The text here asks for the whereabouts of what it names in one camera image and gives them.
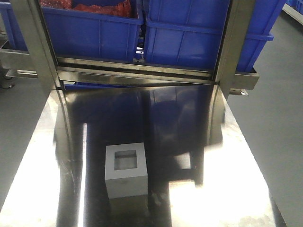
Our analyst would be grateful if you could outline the red mesh bagged items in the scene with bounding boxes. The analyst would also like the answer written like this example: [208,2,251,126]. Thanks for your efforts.
[39,0,132,17]

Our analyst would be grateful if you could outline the stainless steel shelf frame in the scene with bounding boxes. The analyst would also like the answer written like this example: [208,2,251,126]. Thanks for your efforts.
[6,0,255,97]

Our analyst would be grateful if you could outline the gray square hollow base block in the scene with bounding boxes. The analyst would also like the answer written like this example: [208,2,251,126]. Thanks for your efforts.
[105,142,148,199]

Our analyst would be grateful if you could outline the blue plastic bin right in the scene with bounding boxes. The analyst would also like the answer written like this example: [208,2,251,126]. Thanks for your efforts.
[143,0,283,72]

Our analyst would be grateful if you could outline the blue bin with red items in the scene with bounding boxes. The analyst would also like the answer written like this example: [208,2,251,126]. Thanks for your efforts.
[42,0,143,61]

